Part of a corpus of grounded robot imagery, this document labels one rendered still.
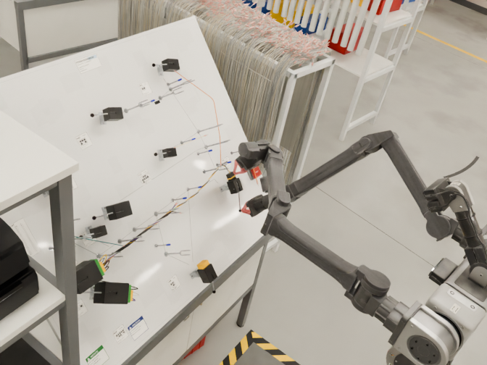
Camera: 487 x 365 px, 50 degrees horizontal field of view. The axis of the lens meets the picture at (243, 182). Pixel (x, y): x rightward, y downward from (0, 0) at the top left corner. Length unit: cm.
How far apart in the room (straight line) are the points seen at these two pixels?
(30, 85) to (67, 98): 13
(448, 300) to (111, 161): 120
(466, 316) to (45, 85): 146
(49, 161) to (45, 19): 360
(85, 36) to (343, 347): 334
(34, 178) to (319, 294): 261
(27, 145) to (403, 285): 299
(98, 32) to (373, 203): 281
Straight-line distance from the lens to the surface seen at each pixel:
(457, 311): 151
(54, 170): 109
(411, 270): 389
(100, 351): 189
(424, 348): 147
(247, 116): 282
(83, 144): 189
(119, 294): 175
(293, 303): 335
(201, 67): 233
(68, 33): 483
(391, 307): 148
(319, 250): 155
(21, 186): 106
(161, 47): 222
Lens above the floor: 253
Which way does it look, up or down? 38 degrees down
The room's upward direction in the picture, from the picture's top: 12 degrees clockwise
